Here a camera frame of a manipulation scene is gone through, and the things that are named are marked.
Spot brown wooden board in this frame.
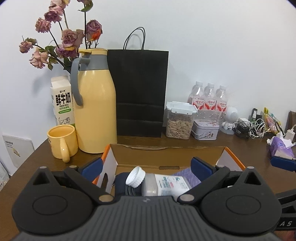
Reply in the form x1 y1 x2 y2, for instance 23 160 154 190
288 111 296 133

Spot white charger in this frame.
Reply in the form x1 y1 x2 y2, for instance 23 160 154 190
284 129 296 141

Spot purple tissue pack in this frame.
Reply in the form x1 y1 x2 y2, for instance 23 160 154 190
266 136 296 159

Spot yellow mug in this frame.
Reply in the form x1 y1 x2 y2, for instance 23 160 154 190
47 125 78 163

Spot clear water bottle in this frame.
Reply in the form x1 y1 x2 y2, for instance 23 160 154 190
190 81 206 121
216 85 230 123
205 83 218 122

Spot white tin box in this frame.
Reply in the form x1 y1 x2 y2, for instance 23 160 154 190
192 120 220 140

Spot purple burlap pouch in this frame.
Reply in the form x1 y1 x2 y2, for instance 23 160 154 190
172 169 201 189

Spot dried pink rose bouquet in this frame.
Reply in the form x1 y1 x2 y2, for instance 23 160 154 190
19 0 103 72

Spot black cable bundle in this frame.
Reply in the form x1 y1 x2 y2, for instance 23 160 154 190
233 120 252 139

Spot black paper bag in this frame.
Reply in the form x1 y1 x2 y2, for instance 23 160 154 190
107 27 169 138

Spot clear cotton swab bottle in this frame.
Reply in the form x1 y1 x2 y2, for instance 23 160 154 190
125 166 191 197

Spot white cable bundle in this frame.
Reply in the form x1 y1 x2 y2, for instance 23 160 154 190
248 119 269 139

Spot white robot speaker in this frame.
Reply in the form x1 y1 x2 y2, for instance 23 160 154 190
221 107 240 135

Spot grey braided cable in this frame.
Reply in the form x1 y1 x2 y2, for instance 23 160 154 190
125 185 140 197

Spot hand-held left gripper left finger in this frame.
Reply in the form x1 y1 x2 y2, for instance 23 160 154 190
31 157 116 205

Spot white milk carton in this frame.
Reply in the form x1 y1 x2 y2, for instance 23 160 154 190
50 76 76 127

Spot white printed panel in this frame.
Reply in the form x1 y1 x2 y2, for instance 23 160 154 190
2 134 35 168

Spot dark blue cloth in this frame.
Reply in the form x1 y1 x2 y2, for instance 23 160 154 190
112 173 139 197

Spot colourful snack packet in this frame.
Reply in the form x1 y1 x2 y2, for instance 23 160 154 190
264 107 282 134

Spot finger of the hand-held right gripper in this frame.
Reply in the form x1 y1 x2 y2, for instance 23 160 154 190
271 156 296 172
276 190 296 206

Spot clear seed container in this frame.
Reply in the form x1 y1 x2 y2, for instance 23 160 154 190
165 101 198 140

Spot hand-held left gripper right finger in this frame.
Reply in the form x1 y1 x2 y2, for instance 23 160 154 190
177 157 267 205

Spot yellow thermos jug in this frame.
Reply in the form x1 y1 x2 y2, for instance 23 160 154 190
70 48 118 154

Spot orange cardboard box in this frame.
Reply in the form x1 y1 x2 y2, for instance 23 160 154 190
92 144 246 195

